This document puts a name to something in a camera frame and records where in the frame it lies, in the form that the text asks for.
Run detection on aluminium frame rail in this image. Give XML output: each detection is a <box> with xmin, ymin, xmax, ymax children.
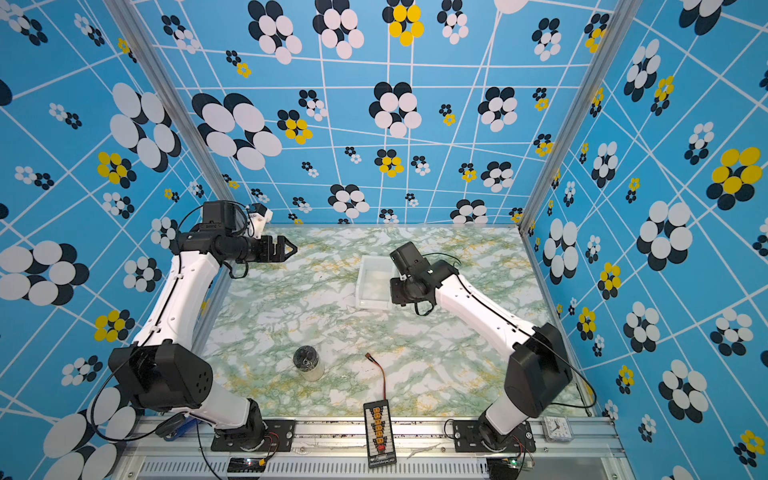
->
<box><xmin>113</xmin><ymin>416</ymin><xmax>635</xmax><ymax>479</ymax></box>

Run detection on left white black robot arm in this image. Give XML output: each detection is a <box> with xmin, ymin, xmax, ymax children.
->
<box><xmin>108</xmin><ymin>200</ymin><xmax>298</xmax><ymax>450</ymax></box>

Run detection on clear jar black lid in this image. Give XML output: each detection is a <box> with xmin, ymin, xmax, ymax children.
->
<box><xmin>292</xmin><ymin>345</ymin><xmax>325</xmax><ymax>382</ymax></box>

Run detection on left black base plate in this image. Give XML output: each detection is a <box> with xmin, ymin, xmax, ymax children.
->
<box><xmin>210</xmin><ymin>419</ymin><xmax>296</xmax><ymax>453</ymax></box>

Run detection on blue black clamp handle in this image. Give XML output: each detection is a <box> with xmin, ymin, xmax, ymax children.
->
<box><xmin>155</xmin><ymin>413</ymin><xmax>198</xmax><ymax>442</ymax></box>

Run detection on small white alarm clock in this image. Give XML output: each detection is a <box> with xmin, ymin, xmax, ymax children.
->
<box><xmin>541</xmin><ymin>416</ymin><xmax>574</xmax><ymax>443</ymax></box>

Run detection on controller circuit board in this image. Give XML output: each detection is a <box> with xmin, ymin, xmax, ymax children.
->
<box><xmin>226</xmin><ymin>457</ymin><xmax>266</xmax><ymax>477</ymax></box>
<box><xmin>486</xmin><ymin>458</ymin><xmax>521</xmax><ymax>480</ymax></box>

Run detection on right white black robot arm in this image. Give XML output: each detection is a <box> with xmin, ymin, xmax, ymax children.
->
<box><xmin>389</xmin><ymin>242</ymin><xmax>589</xmax><ymax>452</ymax></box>

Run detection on right controller circuit board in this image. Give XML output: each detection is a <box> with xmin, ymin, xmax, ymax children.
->
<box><xmin>486</xmin><ymin>458</ymin><xmax>521</xmax><ymax>480</ymax></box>

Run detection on left controller circuit board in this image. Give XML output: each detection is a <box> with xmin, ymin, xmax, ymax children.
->
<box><xmin>226</xmin><ymin>457</ymin><xmax>266</xmax><ymax>477</ymax></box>

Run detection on black battery checker device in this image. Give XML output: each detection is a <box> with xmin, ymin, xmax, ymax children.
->
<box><xmin>363</xmin><ymin>400</ymin><xmax>397</xmax><ymax>469</ymax></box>

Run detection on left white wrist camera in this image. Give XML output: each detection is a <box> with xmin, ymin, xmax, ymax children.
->
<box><xmin>246</xmin><ymin>203</ymin><xmax>273</xmax><ymax>239</ymax></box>

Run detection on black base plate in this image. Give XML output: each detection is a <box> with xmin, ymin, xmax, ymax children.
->
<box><xmin>444</xmin><ymin>420</ymin><xmax>536</xmax><ymax>455</ymax></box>
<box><xmin>210</xmin><ymin>419</ymin><xmax>296</xmax><ymax>453</ymax></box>

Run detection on white plastic bin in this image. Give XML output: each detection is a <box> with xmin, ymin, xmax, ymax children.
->
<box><xmin>355</xmin><ymin>255</ymin><xmax>397</xmax><ymax>311</ymax></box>

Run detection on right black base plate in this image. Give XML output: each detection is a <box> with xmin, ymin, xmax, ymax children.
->
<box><xmin>444</xmin><ymin>420</ymin><xmax>536</xmax><ymax>455</ymax></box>

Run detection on red black wire lead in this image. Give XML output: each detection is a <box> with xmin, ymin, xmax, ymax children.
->
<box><xmin>365</xmin><ymin>352</ymin><xmax>388</xmax><ymax>400</ymax></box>

